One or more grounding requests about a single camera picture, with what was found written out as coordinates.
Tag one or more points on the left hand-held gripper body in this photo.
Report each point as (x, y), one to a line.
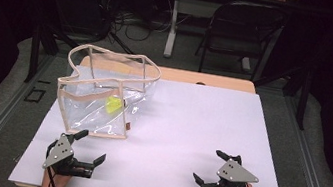
(60, 152)

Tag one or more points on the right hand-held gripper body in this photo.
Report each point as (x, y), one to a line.
(234, 173)

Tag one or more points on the transparent bag with beige trim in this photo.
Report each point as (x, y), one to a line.
(86, 97)

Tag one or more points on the yellow shuttlecock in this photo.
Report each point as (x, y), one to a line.
(113, 105)

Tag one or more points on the person's left hand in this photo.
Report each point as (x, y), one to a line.
(56, 180)

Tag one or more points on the white table sheet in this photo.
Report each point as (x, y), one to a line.
(181, 136)

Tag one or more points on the wooden table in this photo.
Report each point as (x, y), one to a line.
(190, 77)

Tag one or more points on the black metal stand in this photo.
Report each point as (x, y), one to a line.
(35, 52)

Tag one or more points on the black folding chair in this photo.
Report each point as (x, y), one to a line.
(242, 28)

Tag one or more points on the white-legged desk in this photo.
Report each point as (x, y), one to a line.
(172, 23)

